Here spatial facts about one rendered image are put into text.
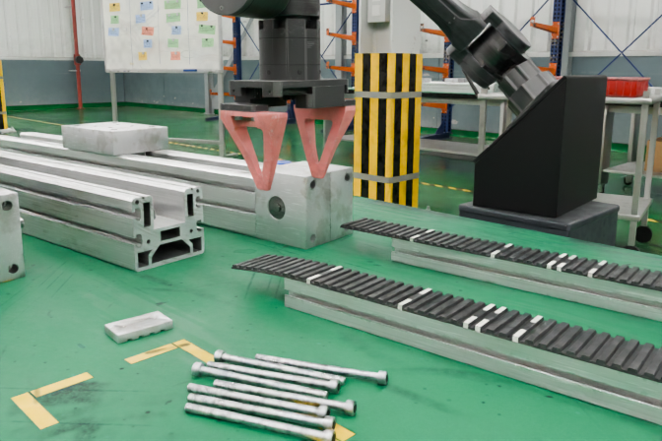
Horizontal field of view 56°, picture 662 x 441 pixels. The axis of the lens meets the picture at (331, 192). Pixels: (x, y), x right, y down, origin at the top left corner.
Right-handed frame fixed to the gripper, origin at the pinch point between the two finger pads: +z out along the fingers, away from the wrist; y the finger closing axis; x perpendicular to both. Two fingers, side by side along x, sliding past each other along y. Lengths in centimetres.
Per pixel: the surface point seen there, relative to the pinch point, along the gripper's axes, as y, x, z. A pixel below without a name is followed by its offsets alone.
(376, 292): 1.2, 10.9, 9.1
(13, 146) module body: -13, -87, 5
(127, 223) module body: 5.4, -20.1, 7.0
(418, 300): -0.1, 14.4, 9.4
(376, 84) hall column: -289, -191, 3
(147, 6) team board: -355, -521, -67
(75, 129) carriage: -13, -63, 1
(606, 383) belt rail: 2.1, 30.5, 10.8
